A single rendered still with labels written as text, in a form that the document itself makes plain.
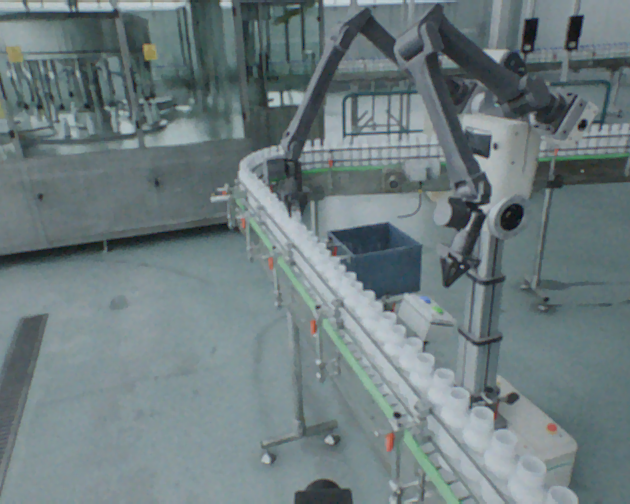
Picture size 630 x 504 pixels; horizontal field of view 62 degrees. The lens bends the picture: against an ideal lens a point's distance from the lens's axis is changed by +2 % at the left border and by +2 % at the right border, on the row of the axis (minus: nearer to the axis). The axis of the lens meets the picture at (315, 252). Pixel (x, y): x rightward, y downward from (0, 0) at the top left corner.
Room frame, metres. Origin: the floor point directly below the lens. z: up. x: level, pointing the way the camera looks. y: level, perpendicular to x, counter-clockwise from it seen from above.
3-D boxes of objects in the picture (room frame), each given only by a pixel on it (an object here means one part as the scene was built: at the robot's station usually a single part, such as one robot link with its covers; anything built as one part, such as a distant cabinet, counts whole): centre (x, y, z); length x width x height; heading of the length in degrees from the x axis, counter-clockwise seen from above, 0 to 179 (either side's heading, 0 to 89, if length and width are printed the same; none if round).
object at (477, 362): (1.72, -0.63, 0.49); 0.13 x 0.13 x 0.40; 18
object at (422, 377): (0.88, -0.22, 1.08); 0.06 x 0.06 x 0.17
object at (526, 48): (7.21, -2.83, 1.55); 0.17 x 0.15 x 0.42; 90
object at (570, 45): (7.21, -3.38, 1.55); 0.17 x 0.15 x 0.42; 90
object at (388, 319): (1.05, -0.17, 1.08); 0.06 x 0.06 x 0.17
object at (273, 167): (1.71, 0.10, 1.39); 0.12 x 0.09 x 0.12; 109
